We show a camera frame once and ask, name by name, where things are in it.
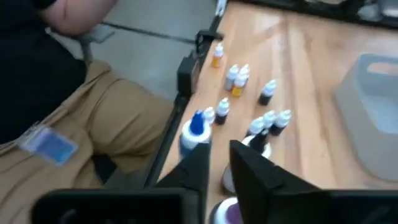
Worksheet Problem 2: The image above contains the black table-level camera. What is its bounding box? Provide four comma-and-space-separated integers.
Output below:
176, 51, 201, 98

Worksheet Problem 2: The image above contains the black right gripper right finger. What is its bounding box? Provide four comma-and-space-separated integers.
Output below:
229, 139, 320, 224

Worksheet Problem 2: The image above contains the person's forearm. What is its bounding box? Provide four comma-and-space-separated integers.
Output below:
39, 0, 119, 35

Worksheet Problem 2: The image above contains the large purple food coloring bottle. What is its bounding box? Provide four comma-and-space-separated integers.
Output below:
208, 197, 244, 224

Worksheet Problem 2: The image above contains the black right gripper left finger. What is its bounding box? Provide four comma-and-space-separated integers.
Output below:
155, 141, 213, 224

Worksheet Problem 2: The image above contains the small grey food coloring bottle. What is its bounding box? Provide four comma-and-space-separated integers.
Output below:
224, 63, 241, 91

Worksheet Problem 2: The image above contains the grey plastic bin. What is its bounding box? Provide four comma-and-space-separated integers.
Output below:
335, 52, 398, 183

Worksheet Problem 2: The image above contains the person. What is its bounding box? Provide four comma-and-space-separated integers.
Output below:
0, 0, 175, 224

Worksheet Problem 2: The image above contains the small purple food coloring bottle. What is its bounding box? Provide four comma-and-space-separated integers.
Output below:
262, 110, 277, 130
214, 97, 231, 126

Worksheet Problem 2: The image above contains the small orange food coloring bottle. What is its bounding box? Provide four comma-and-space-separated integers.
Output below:
210, 42, 225, 69

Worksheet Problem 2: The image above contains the large blue food coloring bottle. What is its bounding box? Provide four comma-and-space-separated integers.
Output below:
179, 109, 213, 160

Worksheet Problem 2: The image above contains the large black food coloring bottle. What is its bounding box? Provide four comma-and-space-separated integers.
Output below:
221, 129, 273, 196

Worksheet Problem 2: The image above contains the small yellow food coloring bottle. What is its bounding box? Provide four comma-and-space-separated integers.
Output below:
231, 73, 249, 98

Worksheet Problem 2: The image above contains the blue ID badge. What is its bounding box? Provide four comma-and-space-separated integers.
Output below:
17, 123, 79, 166

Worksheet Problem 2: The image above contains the small blue food coloring bottle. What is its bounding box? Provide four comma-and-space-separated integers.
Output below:
269, 108, 293, 137

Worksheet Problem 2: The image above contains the small dark red coloring bottle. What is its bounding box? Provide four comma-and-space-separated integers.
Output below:
239, 63, 251, 82

